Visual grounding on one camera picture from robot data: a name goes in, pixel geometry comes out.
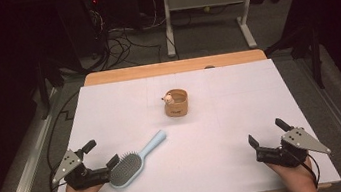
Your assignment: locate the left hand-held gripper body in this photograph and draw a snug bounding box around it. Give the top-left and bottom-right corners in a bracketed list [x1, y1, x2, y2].
[47, 143, 113, 192]

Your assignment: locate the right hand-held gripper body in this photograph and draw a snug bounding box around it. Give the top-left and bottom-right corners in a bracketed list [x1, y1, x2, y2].
[252, 122, 334, 174]

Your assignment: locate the light blue hairbrush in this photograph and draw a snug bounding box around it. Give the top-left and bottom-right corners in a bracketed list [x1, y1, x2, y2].
[103, 128, 174, 190]

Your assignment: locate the person's right hand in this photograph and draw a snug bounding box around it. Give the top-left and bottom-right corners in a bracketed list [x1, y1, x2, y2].
[264, 155, 316, 192]

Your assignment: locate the white table board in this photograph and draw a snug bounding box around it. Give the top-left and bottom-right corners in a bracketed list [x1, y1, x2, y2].
[34, 51, 341, 192]

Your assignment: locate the black metal stand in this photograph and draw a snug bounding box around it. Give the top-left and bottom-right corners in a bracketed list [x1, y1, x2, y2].
[261, 18, 327, 97]
[32, 55, 70, 121]

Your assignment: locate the tan cup with animal figure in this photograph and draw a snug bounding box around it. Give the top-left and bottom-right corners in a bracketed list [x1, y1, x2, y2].
[160, 87, 191, 120]

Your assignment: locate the wooden table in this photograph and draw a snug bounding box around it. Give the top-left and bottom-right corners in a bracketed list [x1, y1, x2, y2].
[39, 41, 333, 192]

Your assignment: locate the black computer tower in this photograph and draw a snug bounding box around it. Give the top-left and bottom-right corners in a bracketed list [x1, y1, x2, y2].
[55, 0, 110, 62]

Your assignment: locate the right hand-held gripper cable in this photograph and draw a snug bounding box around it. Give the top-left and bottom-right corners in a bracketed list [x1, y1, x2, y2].
[296, 151, 323, 192]

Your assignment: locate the black floor cable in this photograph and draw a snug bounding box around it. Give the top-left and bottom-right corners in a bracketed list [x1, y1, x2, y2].
[36, 89, 91, 168]

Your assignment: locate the tangle of floor cables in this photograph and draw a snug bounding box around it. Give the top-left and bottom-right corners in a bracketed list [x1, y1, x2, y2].
[83, 0, 182, 73]

